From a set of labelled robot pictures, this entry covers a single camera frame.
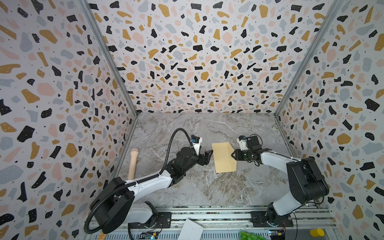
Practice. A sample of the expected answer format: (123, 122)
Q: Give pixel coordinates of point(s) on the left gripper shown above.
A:
(200, 157)

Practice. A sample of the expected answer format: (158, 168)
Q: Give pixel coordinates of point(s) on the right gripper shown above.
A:
(241, 154)

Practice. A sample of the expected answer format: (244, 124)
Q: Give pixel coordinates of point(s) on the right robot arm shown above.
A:
(306, 182)

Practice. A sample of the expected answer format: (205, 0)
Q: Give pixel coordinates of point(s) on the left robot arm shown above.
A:
(116, 204)

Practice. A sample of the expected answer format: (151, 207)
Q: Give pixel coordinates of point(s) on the wooden roller pin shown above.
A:
(133, 163)

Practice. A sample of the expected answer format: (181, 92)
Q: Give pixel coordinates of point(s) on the white paper sheet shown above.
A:
(191, 231)

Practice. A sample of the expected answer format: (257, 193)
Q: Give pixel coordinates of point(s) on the green plastic object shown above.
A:
(250, 236)

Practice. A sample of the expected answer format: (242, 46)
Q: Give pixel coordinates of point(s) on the right circuit board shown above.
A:
(277, 235)

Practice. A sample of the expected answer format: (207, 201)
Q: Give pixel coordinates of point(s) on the small circuit board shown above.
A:
(148, 235)

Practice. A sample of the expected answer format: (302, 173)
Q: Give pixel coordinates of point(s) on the yellow round object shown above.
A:
(316, 233)

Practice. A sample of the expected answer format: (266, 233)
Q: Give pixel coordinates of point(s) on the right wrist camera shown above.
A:
(242, 141)

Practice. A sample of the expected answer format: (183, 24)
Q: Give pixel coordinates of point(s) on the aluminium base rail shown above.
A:
(225, 223)

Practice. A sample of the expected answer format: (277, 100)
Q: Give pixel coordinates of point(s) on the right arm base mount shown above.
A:
(266, 219)

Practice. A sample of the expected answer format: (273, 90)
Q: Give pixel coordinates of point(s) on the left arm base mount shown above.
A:
(159, 220)

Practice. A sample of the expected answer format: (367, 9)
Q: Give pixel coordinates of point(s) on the left aluminium corner post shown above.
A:
(84, 5)

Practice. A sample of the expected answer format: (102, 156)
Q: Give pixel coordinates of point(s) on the aluminium corner post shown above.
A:
(331, 14)
(84, 5)

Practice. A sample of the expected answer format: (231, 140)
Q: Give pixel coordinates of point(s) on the right aluminium corner post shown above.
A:
(331, 14)

